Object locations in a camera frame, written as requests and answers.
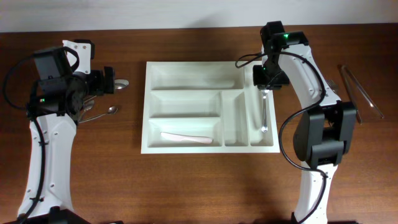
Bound large steel spoon near tray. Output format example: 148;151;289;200
114;79;129;90

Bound white plastic cutlery tray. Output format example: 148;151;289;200
141;62;280;154

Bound steel tongs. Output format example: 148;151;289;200
337;64;385;124

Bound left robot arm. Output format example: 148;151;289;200
16;40;115;223

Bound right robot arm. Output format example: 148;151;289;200
253;21;356;223

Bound small steel teaspoon right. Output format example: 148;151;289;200
78;106;118;124

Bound steel fork dark handle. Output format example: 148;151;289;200
326;80;339;94

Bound small steel teaspoon left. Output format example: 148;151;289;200
78;100;95;122

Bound small steel teaspoon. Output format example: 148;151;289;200
78;106;118;124
78;100;95;122

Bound white plastic knife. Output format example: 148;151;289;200
160;132;213;144

